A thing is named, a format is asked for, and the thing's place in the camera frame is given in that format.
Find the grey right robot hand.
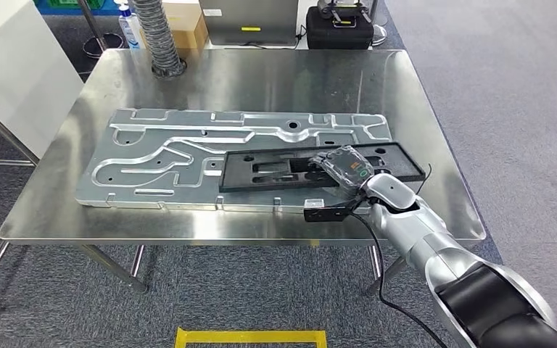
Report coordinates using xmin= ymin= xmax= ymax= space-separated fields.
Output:
xmin=307 ymin=145 xmax=376 ymax=199

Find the black plastic frame part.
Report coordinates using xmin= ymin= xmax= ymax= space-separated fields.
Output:
xmin=218 ymin=141 xmax=427 ymax=194

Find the stainless steel workbench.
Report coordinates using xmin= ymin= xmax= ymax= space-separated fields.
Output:
xmin=0 ymin=46 xmax=487 ymax=297

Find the black carry case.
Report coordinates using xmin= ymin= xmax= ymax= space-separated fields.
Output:
xmin=305 ymin=5 xmax=375 ymax=51

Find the black remote controller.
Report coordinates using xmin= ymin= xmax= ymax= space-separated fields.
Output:
xmin=316 ymin=0 xmax=371 ymax=28

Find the grey metal case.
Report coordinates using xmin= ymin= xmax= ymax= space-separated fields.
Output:
xmin=198 ymin=0 xmax=300 ymax=48

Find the aluminium fixture plate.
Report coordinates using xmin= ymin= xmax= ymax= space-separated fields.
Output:
xmin=75 ymin=107 xmax=395 ymax=212

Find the cardboard box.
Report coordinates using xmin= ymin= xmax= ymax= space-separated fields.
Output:
xmin=160 ymin=0 xmax=210 ymax=59

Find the white pump bottle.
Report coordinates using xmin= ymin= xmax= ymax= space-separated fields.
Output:
xmin=116 ymin=0 xmax=143 ymax=51

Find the green crate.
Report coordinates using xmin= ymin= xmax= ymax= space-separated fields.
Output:
xmin=46 ymin=0 xmax=102 ymax=9

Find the blue crate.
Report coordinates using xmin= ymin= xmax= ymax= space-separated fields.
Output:
xmin=33 ymin=0 xmax=121 ymax=16

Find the white panel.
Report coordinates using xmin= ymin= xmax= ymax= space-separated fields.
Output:
xmin=0 ymin=0 xmax=86 ymax=160

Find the small steel table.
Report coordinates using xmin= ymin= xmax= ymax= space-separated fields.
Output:
xmin=0 ymin=65 xmax=40 ymax=315

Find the black camera bracket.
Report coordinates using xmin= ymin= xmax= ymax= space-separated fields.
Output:
xmin=302 ymin=204 xmax=373 ymax=223

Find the black cable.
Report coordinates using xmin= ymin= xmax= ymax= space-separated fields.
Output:
xmin=347 ymin=163 xmax=450 ymax=348

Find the steel stanchion post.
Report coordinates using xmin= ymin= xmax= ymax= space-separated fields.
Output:
xmin=75 ymin=0 xmax=125 ymax=60
xmin=368 ymin=0 xmax=389 ymax=48

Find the grey corrugated hose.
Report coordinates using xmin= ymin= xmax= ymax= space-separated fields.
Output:
xmin=131 ymin=0 xmax=188 ymax=79

